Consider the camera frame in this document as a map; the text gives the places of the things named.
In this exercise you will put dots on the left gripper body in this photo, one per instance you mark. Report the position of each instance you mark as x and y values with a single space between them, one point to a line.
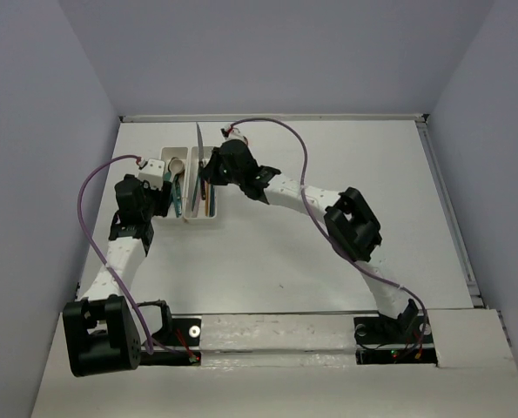
158 200

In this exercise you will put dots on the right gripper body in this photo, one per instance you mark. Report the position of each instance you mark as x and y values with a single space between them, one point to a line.
218 173

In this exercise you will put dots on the orange plastic knife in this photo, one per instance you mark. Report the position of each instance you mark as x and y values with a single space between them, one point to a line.
208 199

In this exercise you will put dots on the silver spoon green handle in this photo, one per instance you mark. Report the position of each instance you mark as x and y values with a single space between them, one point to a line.
178 195

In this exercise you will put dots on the beige plastic spoon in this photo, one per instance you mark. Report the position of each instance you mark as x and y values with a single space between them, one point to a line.
176 167

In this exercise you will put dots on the blue plastic knife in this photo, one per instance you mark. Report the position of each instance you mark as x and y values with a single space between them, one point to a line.
212 201

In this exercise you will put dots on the steel knife pink handle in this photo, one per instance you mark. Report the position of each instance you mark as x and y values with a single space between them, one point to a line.
196 197

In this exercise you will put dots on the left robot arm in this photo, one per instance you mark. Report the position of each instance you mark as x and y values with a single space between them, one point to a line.
106 330

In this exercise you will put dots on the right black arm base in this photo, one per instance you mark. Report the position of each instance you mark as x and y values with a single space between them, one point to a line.
378 344

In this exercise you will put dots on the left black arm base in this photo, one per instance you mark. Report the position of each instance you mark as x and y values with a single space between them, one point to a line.
178 348

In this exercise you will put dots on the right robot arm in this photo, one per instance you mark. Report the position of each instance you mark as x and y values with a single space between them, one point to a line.
344 218

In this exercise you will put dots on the white right utensil tray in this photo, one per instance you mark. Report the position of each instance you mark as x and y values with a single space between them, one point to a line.
190 183

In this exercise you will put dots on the white utensil tray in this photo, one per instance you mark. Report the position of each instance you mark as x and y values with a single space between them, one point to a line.
190 183
167 153

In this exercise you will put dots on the white left utensil tray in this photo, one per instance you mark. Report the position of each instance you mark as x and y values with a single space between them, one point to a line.
167 153

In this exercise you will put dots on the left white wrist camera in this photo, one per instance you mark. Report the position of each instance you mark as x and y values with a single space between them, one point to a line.
152 172

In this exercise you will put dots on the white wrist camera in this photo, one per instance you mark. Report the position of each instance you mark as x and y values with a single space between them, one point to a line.
230 132
152 172

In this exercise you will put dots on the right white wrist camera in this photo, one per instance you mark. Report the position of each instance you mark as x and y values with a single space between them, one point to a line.
230 132

